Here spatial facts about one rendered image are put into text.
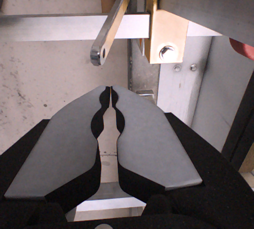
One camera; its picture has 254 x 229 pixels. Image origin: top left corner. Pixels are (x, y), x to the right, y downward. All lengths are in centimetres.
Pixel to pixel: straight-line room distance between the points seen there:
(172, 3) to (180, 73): 40
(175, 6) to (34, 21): 18
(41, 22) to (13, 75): 112
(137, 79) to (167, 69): 13
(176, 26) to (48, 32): 17
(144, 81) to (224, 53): 21
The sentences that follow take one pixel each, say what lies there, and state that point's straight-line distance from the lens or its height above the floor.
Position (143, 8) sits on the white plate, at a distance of 32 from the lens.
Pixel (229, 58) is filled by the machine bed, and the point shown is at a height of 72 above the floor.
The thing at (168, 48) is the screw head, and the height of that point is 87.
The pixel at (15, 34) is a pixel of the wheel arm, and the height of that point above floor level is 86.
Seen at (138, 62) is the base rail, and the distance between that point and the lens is 44.
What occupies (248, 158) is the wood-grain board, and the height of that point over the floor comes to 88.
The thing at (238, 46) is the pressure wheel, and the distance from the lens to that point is 28.
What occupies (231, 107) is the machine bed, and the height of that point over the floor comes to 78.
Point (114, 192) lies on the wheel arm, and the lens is 32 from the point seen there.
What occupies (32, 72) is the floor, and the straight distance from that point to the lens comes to 132.
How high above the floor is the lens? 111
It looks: 57 degrees down
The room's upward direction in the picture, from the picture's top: 173 degrees clockwise
